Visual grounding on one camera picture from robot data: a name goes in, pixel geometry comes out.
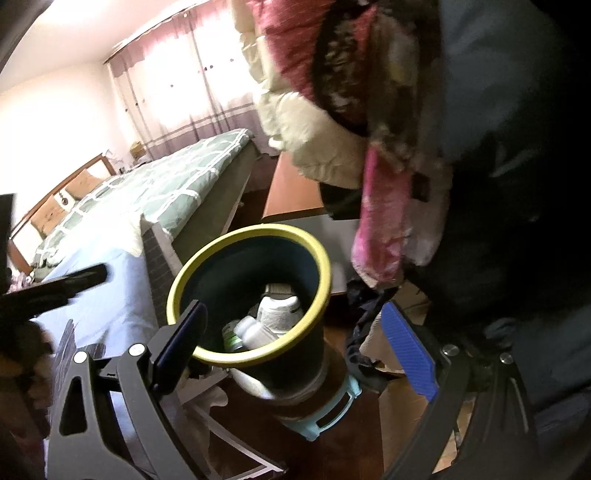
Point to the white metal rack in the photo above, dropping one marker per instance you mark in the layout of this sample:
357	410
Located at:
231	434

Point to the light blue sheet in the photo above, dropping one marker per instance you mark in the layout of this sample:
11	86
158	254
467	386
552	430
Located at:
115	300

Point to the wooden bed headboard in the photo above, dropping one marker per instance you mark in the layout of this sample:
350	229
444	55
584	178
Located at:
46	203

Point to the yellow-rimmed teal trash bin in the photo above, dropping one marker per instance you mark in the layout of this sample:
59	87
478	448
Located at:
304	364

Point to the dark grey coat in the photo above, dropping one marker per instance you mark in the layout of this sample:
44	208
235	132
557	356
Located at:
517	161

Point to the pink and grey curtain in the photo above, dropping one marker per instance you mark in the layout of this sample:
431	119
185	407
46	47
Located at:
184	78

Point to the pink floral bag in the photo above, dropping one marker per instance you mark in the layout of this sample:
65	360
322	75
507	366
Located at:
383	230

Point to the white printed plastic bottle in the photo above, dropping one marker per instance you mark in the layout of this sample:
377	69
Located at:
281	314

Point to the red dotted garment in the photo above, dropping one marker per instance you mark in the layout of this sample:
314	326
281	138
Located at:
295	50

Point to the brown patterned pillow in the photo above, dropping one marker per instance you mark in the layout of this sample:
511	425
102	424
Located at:
85	182
48	217

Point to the dark grey quilted mattress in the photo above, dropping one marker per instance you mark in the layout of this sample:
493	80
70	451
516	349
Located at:
159	267

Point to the bed with green quilt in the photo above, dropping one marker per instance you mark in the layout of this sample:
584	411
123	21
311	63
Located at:
161	189

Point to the dark patterned garment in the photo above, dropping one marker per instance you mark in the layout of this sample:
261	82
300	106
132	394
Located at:
369	78

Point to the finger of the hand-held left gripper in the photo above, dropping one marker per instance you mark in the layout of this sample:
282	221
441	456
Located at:
60	288

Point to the dark crumpled clothes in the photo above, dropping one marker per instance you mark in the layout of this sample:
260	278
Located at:
364	341

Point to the cream puffer jacket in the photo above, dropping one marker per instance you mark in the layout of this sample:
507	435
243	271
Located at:
318	134

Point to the pale striped cloth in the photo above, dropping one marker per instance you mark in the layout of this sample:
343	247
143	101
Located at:
134	237

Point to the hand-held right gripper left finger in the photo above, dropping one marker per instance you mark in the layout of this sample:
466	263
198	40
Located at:
178	341

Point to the long wooden bench cabinet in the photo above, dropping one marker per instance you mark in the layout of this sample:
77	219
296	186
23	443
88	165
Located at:
295	189

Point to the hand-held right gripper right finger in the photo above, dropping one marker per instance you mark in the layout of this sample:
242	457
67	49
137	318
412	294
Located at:
411	350

